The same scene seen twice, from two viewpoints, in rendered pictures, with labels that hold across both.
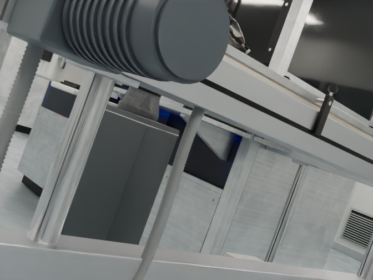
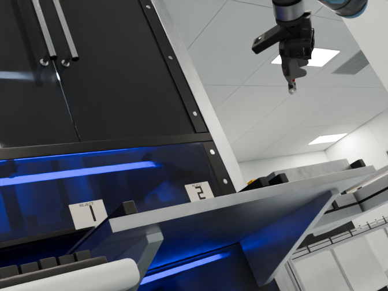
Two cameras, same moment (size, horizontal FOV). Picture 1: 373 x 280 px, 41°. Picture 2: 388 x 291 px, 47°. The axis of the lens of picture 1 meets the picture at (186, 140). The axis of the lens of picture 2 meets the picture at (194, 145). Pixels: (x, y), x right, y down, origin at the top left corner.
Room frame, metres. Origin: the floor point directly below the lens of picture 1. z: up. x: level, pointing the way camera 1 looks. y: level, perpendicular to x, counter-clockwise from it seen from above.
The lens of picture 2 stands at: (2.36, 1.08, 0.72)
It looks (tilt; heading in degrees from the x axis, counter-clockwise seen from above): 19 degrees up; 270
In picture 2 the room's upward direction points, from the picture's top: 23 degrees counter-clockwise
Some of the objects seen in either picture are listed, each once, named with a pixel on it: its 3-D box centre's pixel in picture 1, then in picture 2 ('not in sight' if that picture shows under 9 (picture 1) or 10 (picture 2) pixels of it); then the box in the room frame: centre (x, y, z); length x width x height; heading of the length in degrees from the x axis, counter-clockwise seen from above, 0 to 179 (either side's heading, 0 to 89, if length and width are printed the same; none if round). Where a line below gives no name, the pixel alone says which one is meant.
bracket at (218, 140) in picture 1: (204, 138); (295, 241); (2.21, -0.07, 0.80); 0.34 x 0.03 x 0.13; 133
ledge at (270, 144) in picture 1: (273, 145); not in sight; (2.24, -0.37, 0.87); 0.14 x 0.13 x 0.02; 133
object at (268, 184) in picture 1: (162, 179); not in sight; (3.34, 0.06, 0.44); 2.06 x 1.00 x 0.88; 43
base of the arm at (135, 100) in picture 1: (141, 101); not in sight; (1.78, 0.20, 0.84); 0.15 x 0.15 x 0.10
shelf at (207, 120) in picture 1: (177, 111); (206, 235); (2.40, 0.09, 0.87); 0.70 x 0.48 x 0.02; 43
